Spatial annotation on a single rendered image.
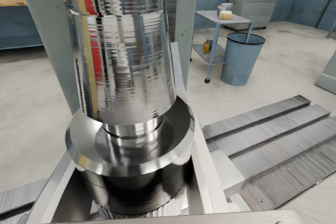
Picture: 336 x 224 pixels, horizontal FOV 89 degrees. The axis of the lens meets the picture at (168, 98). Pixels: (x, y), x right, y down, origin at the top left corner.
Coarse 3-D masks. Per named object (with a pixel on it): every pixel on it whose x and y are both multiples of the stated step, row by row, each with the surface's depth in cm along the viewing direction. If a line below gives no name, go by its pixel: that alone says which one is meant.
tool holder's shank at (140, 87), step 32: (64, 0) 4; (96, 0) 3; (128, 0) 3; (160, 0) 4; (96, 32) 4; (128, 32) 4; (160, 32) 4; (96, 64) 4; (128, 64) 4; (160, 64) 4; (96, 96) 4; (128, 96) 4; (160, 96) 5; (128, 128) 5
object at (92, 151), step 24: (72, 120) 6; (168, 120) 6; (192, 120) 6; (72, 144) 5; (96, 144) 5; (120, 144) 5; (144, 144) 5; (168, 144) 5; (96, 168) 5; (120, 168) 5; (144, 168) 5; (168, 168) 5
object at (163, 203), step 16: (176, 176) 6; (96, 192) 6; (112, 192) 5; (128, 192) 5; (144, 192) 5; (160, 192) 6; (176, 192) 7; (112, 208) 6; (128, 208) 6; (144, 208) 6; (160, 208) 7; (176, 208) 8
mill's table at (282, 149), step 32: (224, 128) 48; (256, 128) 49; (288, 128) 49; (320, 128) 49; (256, 160) 40; (288, 160) 42; (320, 160) 41; (0, 192) 33; (32, 192) 33; (256, 192) 34; (288, 192) 34
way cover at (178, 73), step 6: (174, 42) 59; (174, 48) 59; (174, 54) 59; (174, 60) 60; (174, 66) 60; (180, 66) 61; (174, 72) 60; (180, 72) 61; (180, 78) 61; (180, 84) 61; (180, 90) 61; (180, 96) 61; (186, 96) 61; (186, 102) 61
